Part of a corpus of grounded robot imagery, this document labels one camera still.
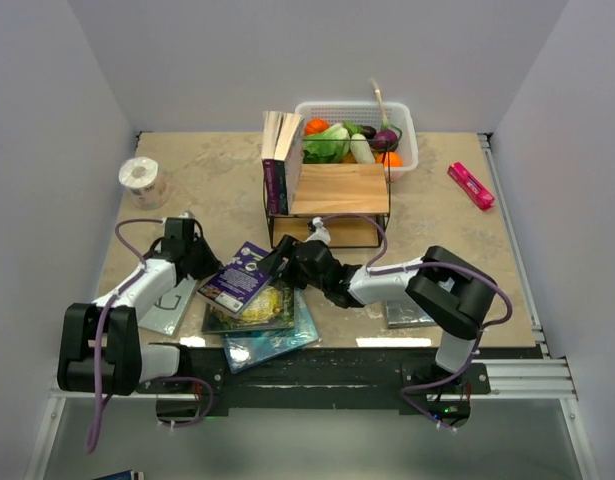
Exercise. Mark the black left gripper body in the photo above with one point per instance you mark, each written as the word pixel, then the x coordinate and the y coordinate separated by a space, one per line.
pixel 204 262

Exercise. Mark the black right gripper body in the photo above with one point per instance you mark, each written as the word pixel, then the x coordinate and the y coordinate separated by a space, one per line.
pixel 293 275

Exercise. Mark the purple paperback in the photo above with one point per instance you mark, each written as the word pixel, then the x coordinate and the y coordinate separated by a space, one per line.
pixel 237 283

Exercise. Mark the green yellow fantasy book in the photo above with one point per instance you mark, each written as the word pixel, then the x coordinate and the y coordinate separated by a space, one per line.
pixel 271 309

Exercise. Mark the Little Women book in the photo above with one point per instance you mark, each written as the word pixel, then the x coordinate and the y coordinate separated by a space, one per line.
pixel 288 156

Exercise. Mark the purple Treehouse paperback book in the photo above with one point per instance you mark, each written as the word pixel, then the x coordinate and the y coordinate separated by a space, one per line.
pixel 273 158

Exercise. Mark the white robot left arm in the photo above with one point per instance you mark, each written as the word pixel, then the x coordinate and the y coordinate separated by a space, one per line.
pixel 100 350

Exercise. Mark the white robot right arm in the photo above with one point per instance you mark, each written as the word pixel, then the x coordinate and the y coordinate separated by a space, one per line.
pixel 453 293

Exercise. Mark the pale Gatsby book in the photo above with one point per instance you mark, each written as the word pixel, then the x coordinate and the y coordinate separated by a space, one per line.
pixel 167 313

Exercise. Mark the toilet paper roll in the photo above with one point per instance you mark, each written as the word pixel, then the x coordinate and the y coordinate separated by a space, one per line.
pixel 145 182

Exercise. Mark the blue book at bottom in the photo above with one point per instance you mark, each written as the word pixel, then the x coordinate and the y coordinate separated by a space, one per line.
pixel 244 351

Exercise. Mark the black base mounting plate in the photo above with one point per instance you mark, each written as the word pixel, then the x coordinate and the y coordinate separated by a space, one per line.
pixel 316 378

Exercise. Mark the yellow pepper toy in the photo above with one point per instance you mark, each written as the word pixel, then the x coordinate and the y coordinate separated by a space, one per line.
pixel 349 158

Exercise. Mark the dark Wuthering Heights book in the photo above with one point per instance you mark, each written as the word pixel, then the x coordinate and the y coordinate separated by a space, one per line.
pixel 406 314

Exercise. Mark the green lettuce toy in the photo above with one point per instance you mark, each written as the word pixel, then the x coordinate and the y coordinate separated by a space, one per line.
pixel 327 147

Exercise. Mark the white radish toy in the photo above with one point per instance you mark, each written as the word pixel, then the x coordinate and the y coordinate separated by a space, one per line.
pixel 360 148

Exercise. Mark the small orange pumpkin toy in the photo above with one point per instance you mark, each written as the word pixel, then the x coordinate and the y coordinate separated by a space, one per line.
pixel 315 126

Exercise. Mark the large orange fruit toy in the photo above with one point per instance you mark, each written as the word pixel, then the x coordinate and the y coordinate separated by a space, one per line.
pixel 389 159

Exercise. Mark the dark eggplant toy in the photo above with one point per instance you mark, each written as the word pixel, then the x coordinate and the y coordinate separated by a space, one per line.
pixel 368 132

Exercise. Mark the purple onion toy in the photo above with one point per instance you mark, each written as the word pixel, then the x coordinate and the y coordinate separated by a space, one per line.
pixel 387 138

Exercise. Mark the white plastic basket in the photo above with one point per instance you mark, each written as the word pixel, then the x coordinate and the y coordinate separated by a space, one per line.
pixel 351 116

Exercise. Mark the pink rectangular box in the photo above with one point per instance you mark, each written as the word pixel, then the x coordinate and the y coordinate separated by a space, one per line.
pixel 474 189

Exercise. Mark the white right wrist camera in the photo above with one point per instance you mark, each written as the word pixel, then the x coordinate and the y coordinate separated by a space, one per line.
pixel 318 231

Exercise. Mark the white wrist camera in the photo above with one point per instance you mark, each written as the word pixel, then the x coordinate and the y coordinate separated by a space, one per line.
pixel 318 231
pixel 187 215

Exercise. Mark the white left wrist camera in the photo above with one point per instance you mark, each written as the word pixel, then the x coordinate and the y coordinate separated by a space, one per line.
pixel 187 215

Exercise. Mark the wooden shelf with wire frame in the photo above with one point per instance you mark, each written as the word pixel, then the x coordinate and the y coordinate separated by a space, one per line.
pixel 354 201

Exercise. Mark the aluminium frame rail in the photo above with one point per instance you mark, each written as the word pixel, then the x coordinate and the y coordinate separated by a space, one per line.
pixel 334 410

